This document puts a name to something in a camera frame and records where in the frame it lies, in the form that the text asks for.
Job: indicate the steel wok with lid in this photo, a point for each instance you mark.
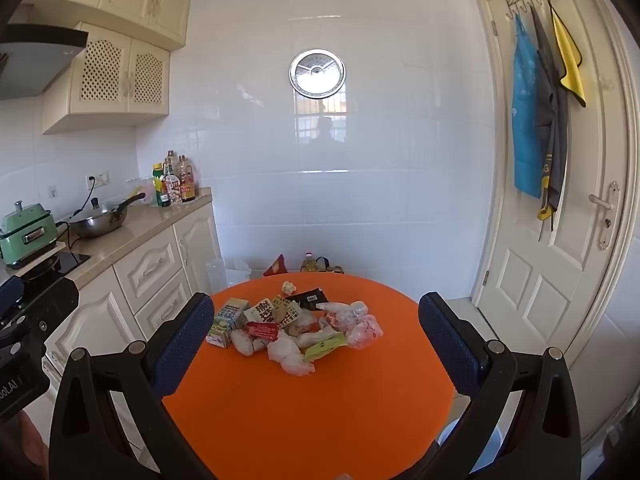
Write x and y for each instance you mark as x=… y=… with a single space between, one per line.
x=97 y=222

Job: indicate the white plastic bag red print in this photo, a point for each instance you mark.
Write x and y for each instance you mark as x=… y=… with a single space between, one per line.
x=352 y=325

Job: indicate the green yellow wrapper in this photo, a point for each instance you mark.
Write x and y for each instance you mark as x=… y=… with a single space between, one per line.
x=325 y=347

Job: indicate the person's left forearm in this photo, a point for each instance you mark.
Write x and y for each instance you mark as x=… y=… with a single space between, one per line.
x=34 y=440

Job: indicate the cream lattice door cabinet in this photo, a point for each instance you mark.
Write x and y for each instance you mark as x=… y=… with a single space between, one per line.
x=115 y=80

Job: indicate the orange round table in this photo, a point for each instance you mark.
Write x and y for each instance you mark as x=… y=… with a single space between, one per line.
x=300 y=420

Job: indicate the white panel door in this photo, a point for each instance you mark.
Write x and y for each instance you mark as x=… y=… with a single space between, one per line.
x=550 y=285

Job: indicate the white wall socket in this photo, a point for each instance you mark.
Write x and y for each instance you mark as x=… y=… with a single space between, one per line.
x=99 y=180

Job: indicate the small white tissue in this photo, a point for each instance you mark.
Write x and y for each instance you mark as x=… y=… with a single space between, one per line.
x=288 y=287

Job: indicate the cluster of condiment bottles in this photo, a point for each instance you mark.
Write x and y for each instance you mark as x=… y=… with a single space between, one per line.
x=175 y=185

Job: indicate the green electric cooker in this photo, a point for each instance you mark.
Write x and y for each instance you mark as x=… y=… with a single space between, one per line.
x=25 y=235

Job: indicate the white paper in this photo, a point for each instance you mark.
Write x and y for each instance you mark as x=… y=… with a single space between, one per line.
x=247 y=342

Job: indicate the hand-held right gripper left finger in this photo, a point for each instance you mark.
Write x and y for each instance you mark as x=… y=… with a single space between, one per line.
x=185 y=345

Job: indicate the dark bag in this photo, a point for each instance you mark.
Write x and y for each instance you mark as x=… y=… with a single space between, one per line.
x=322 y=262

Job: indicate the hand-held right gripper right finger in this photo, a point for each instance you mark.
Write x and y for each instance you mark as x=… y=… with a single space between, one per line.
x=447 y=345

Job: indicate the yellow cloth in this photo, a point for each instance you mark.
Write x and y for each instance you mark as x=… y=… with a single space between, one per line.
x=570 y=60

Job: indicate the black induction cooktop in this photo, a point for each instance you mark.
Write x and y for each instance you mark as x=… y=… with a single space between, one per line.
x=65 y=262

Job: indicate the blue apron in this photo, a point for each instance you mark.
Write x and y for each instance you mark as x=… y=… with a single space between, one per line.
x=526 y=110

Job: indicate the round metal vent cover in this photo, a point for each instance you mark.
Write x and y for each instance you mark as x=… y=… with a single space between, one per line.
x=317 y=74

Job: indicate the large white tissue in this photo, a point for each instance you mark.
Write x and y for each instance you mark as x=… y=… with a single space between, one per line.
x=290 y=357

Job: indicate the red snack packet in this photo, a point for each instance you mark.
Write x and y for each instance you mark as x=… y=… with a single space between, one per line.
x=262 y=331

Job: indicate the grey range hood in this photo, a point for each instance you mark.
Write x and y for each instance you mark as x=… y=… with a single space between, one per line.
x=35 y=65

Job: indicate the yellow cooking oil bottle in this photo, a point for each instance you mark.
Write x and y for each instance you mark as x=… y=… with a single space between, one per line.
x=310 y=263

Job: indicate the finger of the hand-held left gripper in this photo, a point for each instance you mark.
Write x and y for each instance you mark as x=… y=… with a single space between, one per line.
x=11 y=295
x=52 y=302

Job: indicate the grey apron yellow trim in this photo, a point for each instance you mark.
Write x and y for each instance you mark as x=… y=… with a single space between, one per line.
x=552 y=135

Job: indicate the cream kitchen counter cabinet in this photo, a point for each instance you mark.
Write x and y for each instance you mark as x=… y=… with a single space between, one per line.
x=150 y=270

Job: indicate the light blue bucket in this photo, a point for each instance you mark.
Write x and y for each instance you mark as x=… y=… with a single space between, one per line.
x=497 y=444

